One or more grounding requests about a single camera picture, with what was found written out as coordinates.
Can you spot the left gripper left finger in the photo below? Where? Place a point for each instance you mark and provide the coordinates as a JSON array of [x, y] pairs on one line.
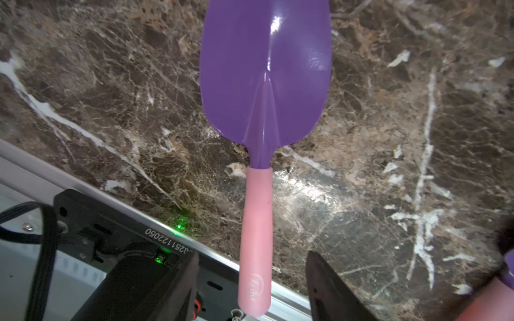
[[139, 288]]

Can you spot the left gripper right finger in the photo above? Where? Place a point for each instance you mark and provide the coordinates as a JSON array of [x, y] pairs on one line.
[[330, 299]]

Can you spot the purple square shovel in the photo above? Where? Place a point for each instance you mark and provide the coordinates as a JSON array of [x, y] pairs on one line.
[[495, 302]]

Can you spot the purple shovel pink handle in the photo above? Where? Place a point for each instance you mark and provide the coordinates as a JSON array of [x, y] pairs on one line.
[[265, 69]]

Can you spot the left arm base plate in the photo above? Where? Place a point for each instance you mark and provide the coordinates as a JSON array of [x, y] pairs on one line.
[[101, 236]]

